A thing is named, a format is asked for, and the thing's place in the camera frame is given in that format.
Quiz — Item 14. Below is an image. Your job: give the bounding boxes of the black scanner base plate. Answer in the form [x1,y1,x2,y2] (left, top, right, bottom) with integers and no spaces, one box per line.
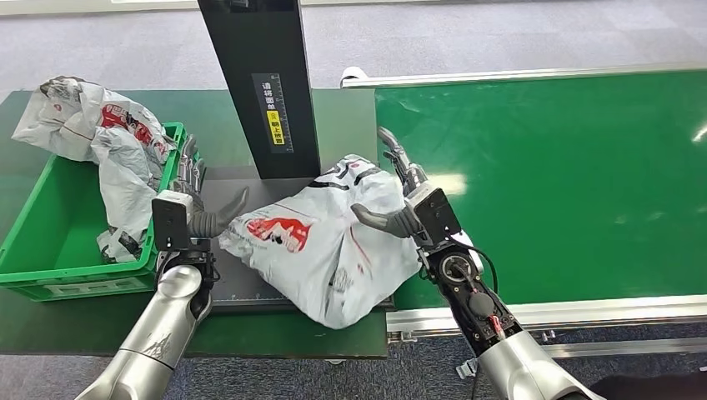
[195,162,395,315]

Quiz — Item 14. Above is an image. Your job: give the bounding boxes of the dark green table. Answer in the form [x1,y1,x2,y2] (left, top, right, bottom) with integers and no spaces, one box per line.
[0,88,389,361]

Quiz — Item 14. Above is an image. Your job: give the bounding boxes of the metal conveyor bracket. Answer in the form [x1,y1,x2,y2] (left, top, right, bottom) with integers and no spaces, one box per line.
[454,357,483,382]

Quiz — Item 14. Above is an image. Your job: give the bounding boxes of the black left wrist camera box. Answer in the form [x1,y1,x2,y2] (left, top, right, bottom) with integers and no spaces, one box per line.
[151,189,195,253]

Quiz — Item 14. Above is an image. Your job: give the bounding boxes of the green plastic crate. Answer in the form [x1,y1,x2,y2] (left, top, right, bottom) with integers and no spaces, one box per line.
[0,122,200,303]

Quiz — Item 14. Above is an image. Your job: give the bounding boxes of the crumpled white grey courier package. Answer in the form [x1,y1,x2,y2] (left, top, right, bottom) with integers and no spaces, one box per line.
[10,76,178,266]

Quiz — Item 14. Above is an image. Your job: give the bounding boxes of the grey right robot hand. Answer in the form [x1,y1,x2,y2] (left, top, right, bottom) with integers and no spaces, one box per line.
[350,126,430,240]

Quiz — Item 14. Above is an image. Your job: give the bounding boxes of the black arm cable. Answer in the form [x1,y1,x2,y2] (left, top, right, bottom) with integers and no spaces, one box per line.
[464,242,499,297]

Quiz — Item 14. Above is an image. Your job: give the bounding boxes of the green conveyor belt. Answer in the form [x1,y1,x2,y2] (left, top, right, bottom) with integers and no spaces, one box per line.
[374,68,707,311]

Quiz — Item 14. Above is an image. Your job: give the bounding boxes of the wide aluminium conveyor rail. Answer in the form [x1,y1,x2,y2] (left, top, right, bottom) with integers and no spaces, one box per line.
[385,293,707,360]

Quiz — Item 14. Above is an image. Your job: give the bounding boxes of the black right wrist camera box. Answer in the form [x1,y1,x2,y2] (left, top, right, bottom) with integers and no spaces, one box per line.
[410,184,464,248]

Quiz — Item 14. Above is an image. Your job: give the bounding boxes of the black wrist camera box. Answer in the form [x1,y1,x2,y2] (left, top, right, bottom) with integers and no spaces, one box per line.
[151,189,195,253]
[410,184,464,248]

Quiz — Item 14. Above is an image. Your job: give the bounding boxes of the thin aluminium conveyor rail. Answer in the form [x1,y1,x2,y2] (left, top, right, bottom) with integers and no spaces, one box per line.
[338,59,707,90]

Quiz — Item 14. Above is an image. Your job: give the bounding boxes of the white plastic courier package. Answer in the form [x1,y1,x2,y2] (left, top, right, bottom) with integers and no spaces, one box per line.
[217,153,423,331]

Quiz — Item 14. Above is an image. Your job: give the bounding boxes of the black scanner column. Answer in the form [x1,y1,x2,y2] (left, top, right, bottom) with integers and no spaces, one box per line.
[196,0,323,181]

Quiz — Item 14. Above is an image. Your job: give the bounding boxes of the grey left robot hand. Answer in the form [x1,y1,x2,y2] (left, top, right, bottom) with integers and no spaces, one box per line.
[172,134,251,239]

